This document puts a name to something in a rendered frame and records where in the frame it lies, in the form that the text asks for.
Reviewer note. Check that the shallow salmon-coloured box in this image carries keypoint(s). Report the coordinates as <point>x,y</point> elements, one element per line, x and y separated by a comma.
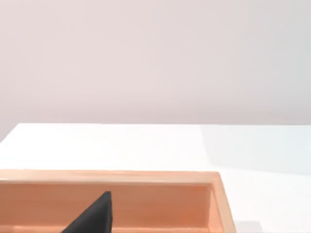
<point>158,204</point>

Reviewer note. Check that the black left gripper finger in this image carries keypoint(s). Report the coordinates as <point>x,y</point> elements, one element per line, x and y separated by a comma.
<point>98,216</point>

